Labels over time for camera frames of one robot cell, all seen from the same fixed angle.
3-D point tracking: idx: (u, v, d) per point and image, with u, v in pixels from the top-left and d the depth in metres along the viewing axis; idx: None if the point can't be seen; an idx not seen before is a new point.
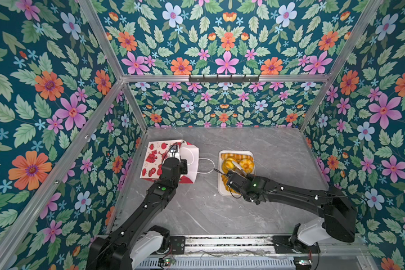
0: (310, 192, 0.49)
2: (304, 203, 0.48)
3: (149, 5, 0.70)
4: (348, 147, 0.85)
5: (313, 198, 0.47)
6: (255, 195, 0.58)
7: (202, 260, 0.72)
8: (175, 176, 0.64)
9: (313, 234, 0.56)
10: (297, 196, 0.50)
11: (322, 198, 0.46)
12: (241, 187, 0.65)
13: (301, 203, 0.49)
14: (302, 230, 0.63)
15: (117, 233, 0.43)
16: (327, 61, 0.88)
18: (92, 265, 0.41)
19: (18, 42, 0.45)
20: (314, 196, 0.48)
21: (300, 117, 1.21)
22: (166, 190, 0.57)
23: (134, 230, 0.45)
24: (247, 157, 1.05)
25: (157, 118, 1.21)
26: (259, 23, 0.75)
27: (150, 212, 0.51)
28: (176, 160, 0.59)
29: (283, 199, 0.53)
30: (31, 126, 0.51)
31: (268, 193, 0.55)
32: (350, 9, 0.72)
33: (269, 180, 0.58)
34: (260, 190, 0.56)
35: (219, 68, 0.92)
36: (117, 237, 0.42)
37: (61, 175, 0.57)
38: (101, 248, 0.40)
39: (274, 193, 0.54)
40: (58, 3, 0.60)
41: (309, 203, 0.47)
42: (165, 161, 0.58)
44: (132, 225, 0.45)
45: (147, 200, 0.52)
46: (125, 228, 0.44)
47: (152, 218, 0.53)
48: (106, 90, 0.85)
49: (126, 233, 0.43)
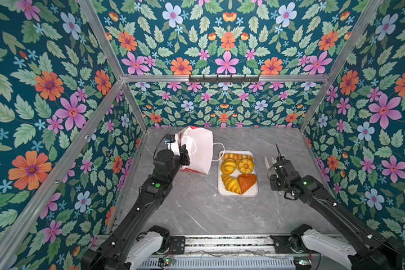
0: (366, 227, 0.43)
2: (350, 232, 0.44)
3: (149, 5, 0.70)
4: (348, 147, 0.85)
5: (365, 234, 0.42)
6: (299, 191, 0.54)
7: (202, 260, 0.72)
8: (169, 168, 0.58)
9: (323, 249, 0.56)
10: (347, 221, 0.45)
11: (376, 240, 0.41)
12: (288, 177, 0.59)
13: (346, 227, 0.45)
14: (315, 237, 0.61)
15: (107, 243, 0.40)
16: (327, 61, 0.88)
18: None
19: (18, 42, 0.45)
20: (368, 233, 0.42)
21: (300, 117, 1.21)
22: (161, 187, 0.52)
23: (125, 238, 0.42)
24: (247, 157, 1.05)
25: (157, 118, 1.21)
26: (259, 23, 0.75)
27: (143, 215, 0.47)
28: (169, 153, 0.53)
29: (325, 214, 0.50)
30: (30, 127, 0.51)
31: (315, 198, 0.51)
32: (350, 9, 0.72)
33: (323, 188, 0.53)
34: (307, 190, 0.52)
35: (219, 68, 0.92)
36: (108, 248, 0.39)
37: (61, 175, 0.57)
38: (91, 261, 0.41)
39: (322, 202, 0.50)
40: (58, 3, 0.60)
41: (358, 237, 0.42)
42: (157, 154, 0.52)
44: (124, 233, 0.42)
45: (139, 202, 0.48)
46: (116, 237, 0.41)
47: (148, 218, 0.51)
48: (106, 89, 0.85)
49: (118, 243, 0.40)
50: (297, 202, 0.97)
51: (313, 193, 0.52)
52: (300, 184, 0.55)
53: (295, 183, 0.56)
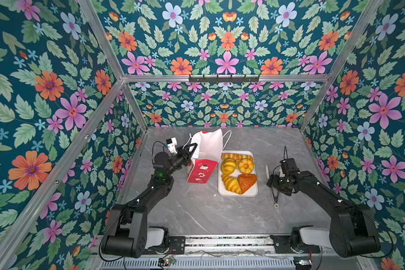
0: (337, 196, 0.50)
2: (324, 199, 0.51)
3: (149, 5, 0.70)
4: (349, 147, 0.85)
5: (336, 199, 0.49)
6: (293, 179, 0.65)
7: (202, 260, 0.72)
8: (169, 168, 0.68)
9: (315, 234, 0.58)
10: (324, 192, 0.53)
11: (345, 203, 0.47)
12: (288, 169, 0.71)
13: (322, 197, 0.53)
14: (307, 228, 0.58)
15: (133, 201, 0.48)
16: (327, 61, 0.88)
18: (113, 224, 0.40)
19: (18, 42, 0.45)
20: (337, 199, 0.49)
21: (300, 117, 1.21)
22: (166, 181, 0.63)
23: (147, 199, 0.50)
24: (247, 157, 1.05)
25: (157, 118, 1.21)
26: (259, 23, 0.75)
27: (156, 190, 0.56)
28: (166, 154, 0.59)
29: (308, 190, 0.59)
30: (31, 127, 0.51)
31: (304, 180, 0.61)
32: (350, 9, 0.72)
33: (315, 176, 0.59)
34: (299, 175, 0.64)
35: (219, 68, 0.92)
36: (133, 203, 0.46)
37: (61, 175, 0.57)
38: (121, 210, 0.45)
39: (308, 182, 0.59)
40: (58, 3, 0.60)
41: (329, 201, 0.49)
42: (154, 157, 0.61)
44: (145, 197, 0.51)
45: (154, 183, 0.60)
46: (140, 197, 0.50)
47: (158, 200, 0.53)
48: (106, 89, 0.85)
49: (142, 201, 0.48)
50: (297, 202, 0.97)
51: (303, 177, 0.62)
52: (295, 172, 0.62)
53: (291, 173, 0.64)
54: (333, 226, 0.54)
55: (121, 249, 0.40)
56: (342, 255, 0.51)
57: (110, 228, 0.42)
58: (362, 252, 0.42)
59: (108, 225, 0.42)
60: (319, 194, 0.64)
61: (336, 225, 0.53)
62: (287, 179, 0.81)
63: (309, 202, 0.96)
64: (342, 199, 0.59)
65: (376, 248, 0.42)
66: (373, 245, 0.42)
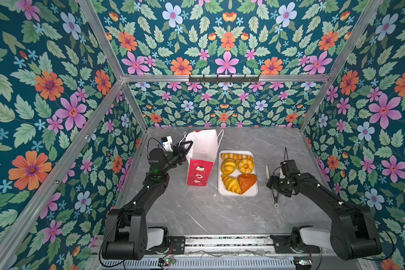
0: (337, 198, 0.50)
2: (324, 201, 0.52)
3: (149, 5, 0.70)
4: (348, 147, 0.85)
5: (336, 201, 0.49)
6: (293, 181, 0.65)
7: (202, 260, 0.72)
8: (163, 164, 0.68)
9: (316, 235, 0.57)
10: (324, 194, 0.53)
11: (346, 206, 0.47)
12: (289, 171, 0.71)
13: (322, 199, 0.53)
14: (307, 228, 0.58)
15: (129, 203, 0.46)
16: (327, 61, 0.88)
18: (112, 230, 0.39)
19: (18, 42, 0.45)
20: (338, 201, 0.49)
21: (300, 117, 1.21)
22: (162, 178, 0.62)
23: (144, 200, 0.49)
24: (247, 157, 1.05)
25: (157, 118, 1.21)
26: (259, 23, 0.75)
27: (152, 189, 0.56)
28: (160, 150, 0.62)
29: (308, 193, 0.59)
30: (31, 126, 0.51)
31: (304, 182, 0.61)
32: (350, 9, 0.72)
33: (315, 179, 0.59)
34: (299, 178, 0.63)
35: (219, 68, 0.92)
36: (130, 206, 0.45)
37: (61, 175, 0.57)
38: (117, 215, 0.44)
39: (308, 184, 0.59)
40: (58, 3, 0.60)
41: (329, 203, 0.49)
42: (150, 153, 0.61)
44: (142, 197, 0.50)
45: (149, 182, 0.58)
46: (137, 199, 0.48)
47: (156, 198, 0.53)
48: (106, 89, 0.85)
49: (138, 203, 0.47)
50: (297, 202, 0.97)
51: (304, 179, 0.62)
52: (295, 175, 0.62)
53: (291, 175, 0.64)
54: (334, 228, 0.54)
55: (123, 253, 0.40)
56: (343, 257, 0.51)
57: (109, 234, 0.41)
58: (363, 255, 0.41)
59: (106, 232, 0.41)
60: (319, 196, 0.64)
61: (336, 227, 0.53)
62: (288, 180, 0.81)
63: (309, 202, 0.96)
64: (342, 201, 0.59)
65: (376, 251, 0.42)
66: (373, 247, 0.42)
